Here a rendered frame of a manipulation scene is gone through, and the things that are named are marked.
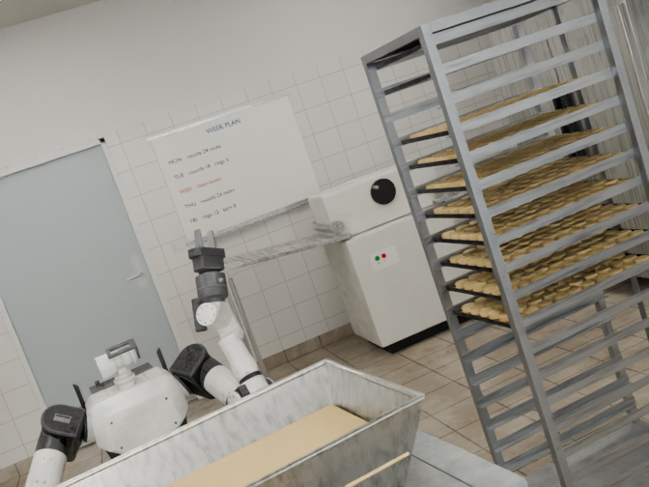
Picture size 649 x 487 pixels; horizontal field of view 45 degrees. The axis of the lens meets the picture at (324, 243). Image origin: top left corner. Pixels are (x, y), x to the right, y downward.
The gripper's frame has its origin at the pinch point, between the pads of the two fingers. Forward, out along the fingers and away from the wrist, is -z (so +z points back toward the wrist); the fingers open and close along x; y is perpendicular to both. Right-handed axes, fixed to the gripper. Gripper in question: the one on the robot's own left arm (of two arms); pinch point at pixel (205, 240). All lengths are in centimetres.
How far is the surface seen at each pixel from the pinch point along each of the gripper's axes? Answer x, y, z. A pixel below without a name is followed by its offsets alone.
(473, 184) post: -52, -62, -2
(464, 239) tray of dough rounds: -76, -41, 7
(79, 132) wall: -146, 286, -180
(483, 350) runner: -105, -22, 42
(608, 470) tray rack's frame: -135, -44, 91
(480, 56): -53, -74, -38
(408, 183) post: -73, -26, -18
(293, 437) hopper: 72, -95, 62
